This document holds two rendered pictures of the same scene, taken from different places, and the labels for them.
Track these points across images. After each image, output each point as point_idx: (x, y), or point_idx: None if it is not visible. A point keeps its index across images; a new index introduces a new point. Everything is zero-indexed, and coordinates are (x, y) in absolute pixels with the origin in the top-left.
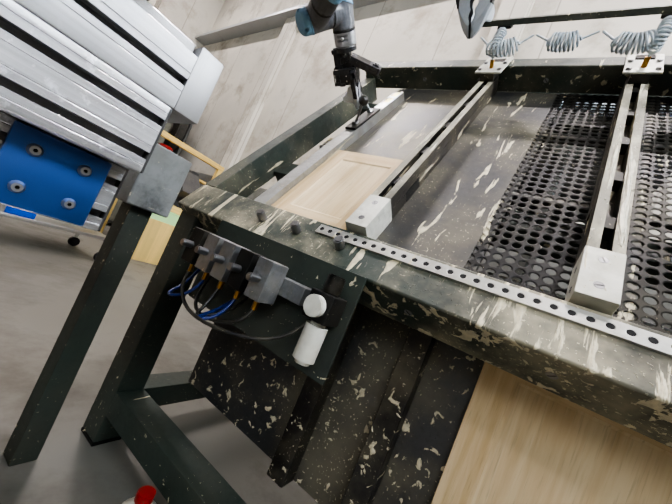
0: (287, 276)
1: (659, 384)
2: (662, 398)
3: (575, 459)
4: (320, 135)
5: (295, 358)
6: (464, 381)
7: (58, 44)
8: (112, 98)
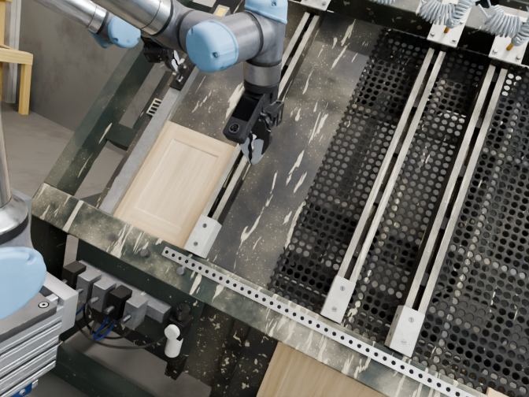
0: (148, 292)
1: (345, 365)
2: (344, 372)
3: None
4: (144, 72)
5: (167, 355)
6: None
7: (3, 372)
8: (31, 361)
